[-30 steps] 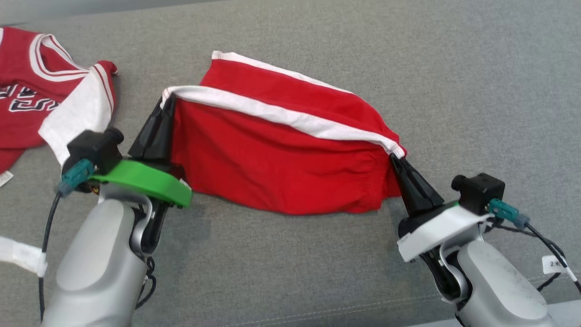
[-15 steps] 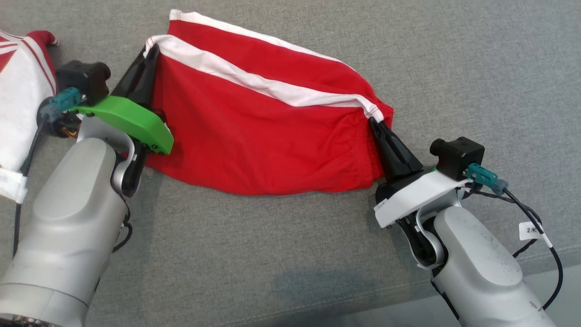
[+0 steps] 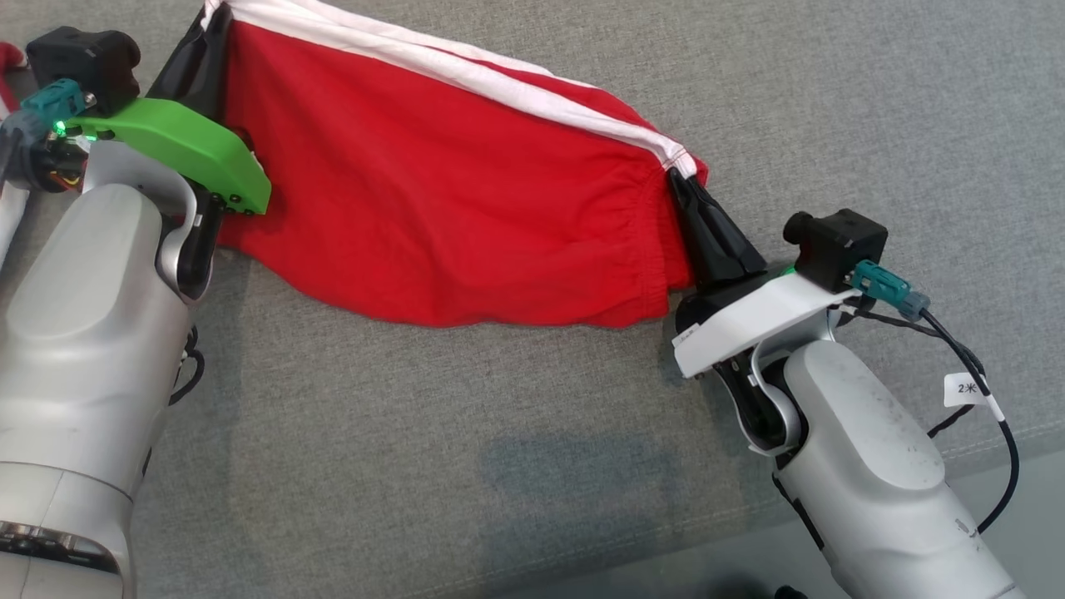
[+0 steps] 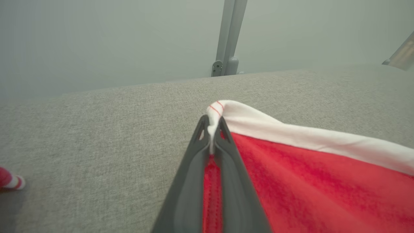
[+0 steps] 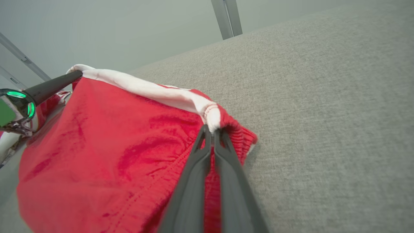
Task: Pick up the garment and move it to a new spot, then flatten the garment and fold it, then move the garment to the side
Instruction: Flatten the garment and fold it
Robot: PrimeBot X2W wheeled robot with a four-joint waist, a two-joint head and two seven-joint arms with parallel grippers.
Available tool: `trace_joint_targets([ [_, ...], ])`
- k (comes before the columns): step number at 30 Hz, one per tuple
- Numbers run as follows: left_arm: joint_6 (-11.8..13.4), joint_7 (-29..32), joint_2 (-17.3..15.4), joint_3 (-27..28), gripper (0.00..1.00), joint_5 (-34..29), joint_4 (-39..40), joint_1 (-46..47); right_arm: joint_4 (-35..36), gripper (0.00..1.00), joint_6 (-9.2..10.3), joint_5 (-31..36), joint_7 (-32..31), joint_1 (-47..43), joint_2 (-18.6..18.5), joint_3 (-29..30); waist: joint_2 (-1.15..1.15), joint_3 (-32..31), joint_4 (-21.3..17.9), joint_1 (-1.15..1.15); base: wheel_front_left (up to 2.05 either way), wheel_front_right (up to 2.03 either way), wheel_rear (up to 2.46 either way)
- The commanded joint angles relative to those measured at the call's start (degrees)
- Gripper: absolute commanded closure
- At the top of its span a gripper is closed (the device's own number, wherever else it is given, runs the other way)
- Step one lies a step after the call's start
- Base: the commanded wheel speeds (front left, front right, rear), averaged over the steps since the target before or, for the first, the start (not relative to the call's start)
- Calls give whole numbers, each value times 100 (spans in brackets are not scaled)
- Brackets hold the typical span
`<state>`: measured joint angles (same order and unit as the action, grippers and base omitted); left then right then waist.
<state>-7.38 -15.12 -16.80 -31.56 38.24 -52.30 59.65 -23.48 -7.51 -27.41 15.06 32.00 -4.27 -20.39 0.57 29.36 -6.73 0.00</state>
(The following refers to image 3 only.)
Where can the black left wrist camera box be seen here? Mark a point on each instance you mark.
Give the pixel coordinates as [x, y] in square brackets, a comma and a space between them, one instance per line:
[83, 58]

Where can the grey fabric sofa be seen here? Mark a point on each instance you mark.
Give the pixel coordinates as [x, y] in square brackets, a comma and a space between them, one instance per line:
[499, 416]

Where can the red white sports jersey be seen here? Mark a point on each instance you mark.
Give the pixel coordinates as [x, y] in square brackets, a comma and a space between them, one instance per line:
[433, 191]

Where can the teal camera connector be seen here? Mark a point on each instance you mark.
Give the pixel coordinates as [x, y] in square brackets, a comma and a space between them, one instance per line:
[886, 287]
[50, 100]

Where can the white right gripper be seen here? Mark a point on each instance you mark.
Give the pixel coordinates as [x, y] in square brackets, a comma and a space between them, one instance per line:
[765, 320]

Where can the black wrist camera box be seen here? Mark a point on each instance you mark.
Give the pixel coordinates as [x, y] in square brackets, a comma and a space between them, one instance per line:
[840, 245]
[83, 58]

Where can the black left gripper motor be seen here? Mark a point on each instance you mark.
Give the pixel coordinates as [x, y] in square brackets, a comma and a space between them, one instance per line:
[54, 162]

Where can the teal left camera connector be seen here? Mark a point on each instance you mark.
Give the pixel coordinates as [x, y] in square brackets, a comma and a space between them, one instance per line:
[50, 100]

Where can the teal right camera connector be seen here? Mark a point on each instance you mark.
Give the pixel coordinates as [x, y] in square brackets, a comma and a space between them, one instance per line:
[886, 287]

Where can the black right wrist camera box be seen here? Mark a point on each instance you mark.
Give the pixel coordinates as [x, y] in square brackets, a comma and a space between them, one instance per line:
[840, 245]

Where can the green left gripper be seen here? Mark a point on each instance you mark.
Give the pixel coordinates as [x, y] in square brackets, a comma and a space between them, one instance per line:
[187, 150]

